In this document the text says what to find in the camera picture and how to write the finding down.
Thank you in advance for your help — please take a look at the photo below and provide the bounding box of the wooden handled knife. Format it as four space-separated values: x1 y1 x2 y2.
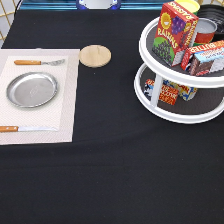
0 126 57 133

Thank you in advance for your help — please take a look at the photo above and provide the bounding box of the yellow blue small box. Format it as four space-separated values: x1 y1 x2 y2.
163 80 197 101

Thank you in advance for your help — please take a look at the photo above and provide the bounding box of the white two-tier lazy Susan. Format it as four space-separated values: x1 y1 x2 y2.
134 18 224 124

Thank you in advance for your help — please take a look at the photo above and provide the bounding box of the black bowl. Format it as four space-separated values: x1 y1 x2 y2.
197 4 224 41

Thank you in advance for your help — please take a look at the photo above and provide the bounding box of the wooden handled fork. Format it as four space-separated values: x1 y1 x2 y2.
14 59 65 66

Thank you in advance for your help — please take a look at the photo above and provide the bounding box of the green yellow parmesan canister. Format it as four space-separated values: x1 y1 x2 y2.
175 0 200 14

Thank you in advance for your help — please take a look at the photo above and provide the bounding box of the beige placemat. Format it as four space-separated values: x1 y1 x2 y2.
0 49 79 145

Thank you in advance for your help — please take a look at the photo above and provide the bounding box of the round wooden coaster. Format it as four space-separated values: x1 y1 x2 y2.
79 45 111 68

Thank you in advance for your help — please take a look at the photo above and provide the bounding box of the chocolate pudding box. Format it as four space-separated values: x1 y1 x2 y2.
189 47 224 76

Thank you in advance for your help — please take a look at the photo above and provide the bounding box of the red raisins box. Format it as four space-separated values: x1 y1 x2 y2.
152 1 198 66

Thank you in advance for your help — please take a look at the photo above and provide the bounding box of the silver metal plate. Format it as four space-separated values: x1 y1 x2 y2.
6 72 59 108

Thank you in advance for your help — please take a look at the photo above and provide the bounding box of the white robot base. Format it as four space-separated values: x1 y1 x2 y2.
76 0 121 10

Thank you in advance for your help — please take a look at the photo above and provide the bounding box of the red soup can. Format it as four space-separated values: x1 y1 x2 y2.
193 18 217 46

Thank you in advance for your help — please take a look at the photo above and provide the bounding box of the red butter box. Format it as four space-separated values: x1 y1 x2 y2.
181 40 224 71

